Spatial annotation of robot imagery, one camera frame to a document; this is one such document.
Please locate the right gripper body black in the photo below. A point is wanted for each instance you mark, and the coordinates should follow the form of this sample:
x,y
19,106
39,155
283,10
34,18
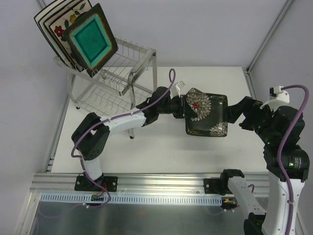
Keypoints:
x,y
247,112

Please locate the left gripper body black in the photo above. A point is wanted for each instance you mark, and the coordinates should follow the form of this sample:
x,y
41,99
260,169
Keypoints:
x,y
181,106

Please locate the black dahlia square plate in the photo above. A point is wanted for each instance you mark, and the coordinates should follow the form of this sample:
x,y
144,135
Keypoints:
x,y
211,111

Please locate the cream floral square plate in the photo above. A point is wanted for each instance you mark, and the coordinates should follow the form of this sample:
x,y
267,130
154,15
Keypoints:
x,y
65,16
46,26

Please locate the white square plate black rim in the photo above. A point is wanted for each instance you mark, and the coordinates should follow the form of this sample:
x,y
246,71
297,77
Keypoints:
x,y
39,17

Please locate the round cream plate brown rim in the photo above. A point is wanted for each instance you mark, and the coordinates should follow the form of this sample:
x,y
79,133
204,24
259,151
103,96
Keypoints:
x,y
69,36

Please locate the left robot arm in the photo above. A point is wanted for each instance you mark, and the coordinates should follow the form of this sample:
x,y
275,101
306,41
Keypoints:
x,y
91,135

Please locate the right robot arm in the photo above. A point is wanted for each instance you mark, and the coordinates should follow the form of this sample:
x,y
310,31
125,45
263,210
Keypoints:
x,y
287,164

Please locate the steel two-tier dish rack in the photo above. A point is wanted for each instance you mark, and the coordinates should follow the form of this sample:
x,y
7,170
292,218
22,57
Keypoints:
x,y
126,80

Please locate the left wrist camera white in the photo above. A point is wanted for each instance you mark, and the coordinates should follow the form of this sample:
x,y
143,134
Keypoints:
x,y
176,88

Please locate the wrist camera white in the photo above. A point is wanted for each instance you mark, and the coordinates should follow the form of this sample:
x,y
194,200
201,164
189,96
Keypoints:
x,y
278,98
176,88

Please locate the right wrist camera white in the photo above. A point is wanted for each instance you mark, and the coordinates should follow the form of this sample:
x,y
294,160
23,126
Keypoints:
x,y
278,98

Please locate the right aluminium frame post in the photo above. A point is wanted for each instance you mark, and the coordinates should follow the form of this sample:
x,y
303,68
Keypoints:
x,y
270,33

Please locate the aluminium frame post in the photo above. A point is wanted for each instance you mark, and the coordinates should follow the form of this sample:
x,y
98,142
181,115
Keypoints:
x,y
41,4
270,33

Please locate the slotted cable duct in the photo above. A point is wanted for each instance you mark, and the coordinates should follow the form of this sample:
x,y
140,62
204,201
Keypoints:
x,y
133,199

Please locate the aluminium mounting rail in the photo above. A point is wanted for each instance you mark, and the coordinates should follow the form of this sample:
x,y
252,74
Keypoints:
x,y
187,184

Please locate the left aluminium frame post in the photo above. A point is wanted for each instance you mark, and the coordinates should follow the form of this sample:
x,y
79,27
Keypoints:
x,y
41,4

